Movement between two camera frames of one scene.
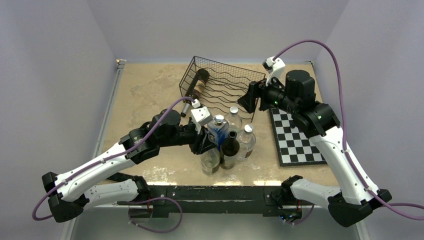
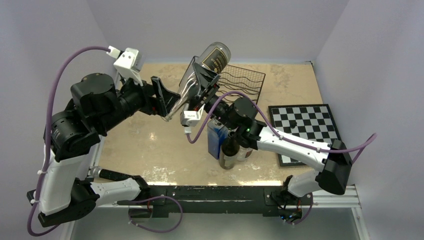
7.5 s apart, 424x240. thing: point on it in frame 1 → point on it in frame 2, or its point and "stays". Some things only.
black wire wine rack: x=225 y=85 stays
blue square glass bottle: x=219 y=129 stays
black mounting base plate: x=164 y=200 stays
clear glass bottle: x=210 y=161 → x=215 y=56
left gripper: x=203 y=143 → x=152 y=105
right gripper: x=248 y=100 → x=206 y=77
